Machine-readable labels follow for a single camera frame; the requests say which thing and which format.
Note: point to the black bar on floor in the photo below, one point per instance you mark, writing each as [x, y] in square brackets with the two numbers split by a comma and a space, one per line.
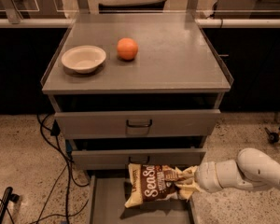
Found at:
[8, 197]

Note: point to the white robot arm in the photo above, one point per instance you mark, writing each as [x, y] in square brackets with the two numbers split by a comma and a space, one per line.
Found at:
[252, 170]

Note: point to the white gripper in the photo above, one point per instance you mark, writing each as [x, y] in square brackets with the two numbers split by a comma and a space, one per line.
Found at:
[204, 176]

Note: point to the grey bottom drawer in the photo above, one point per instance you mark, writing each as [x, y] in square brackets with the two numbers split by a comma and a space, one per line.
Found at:
[109, 194]

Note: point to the white horizontal rail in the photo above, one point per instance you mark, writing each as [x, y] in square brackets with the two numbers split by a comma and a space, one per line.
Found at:
[204, 23]

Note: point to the grey middle drawer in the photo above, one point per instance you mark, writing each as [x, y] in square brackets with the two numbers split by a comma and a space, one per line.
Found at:
[119, 159]

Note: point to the grey metal drawer cabinet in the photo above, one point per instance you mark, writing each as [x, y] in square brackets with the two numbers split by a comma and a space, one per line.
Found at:
[174, 69]

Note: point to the white paper bowl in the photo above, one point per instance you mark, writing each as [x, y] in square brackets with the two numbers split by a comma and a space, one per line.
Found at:
[83, 59]

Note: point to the black chair back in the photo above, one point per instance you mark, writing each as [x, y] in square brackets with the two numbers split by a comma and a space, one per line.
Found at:
[150, 6]

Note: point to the orange fruit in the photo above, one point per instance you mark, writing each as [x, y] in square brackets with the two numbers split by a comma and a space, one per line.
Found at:
[127, 49]

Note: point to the grey drawer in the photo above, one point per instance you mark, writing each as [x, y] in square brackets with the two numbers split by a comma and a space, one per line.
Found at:
[109, 194]
[122, 124]
[119, 159]

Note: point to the grey top drawer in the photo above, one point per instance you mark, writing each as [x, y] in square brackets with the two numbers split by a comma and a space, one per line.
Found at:
[122, 124]

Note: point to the brown sea salt chip bag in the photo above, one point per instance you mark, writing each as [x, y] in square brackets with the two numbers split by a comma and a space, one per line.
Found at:
[151, 183]

